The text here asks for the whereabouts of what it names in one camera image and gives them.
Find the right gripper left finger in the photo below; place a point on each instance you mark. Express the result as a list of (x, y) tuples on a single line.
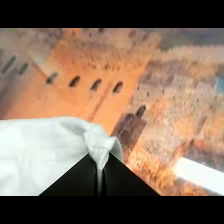
[(78, 181)]

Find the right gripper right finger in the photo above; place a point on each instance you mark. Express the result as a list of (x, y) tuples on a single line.
[(125, 181)]

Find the white shirt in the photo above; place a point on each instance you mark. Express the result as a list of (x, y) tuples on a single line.
[(40, 153)]

